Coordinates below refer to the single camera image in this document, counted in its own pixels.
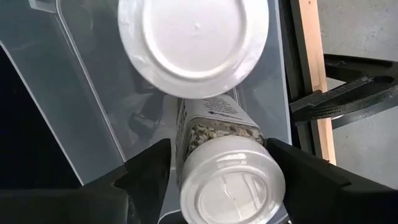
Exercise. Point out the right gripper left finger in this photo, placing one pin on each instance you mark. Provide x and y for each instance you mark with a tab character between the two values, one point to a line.
143	186

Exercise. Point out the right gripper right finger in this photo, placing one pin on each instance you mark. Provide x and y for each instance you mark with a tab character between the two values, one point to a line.
317	199

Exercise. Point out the bagel seasoning jar white cap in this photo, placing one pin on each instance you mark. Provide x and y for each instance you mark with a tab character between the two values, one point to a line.
230	186
192	46

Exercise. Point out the clear plastic bin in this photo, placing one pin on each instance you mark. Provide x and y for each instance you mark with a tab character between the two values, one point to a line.
77	93

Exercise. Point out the light wooden table board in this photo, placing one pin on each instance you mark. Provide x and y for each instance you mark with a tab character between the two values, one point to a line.
311	46

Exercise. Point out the black aluminium table frame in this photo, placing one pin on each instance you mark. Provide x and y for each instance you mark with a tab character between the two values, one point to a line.
290	46

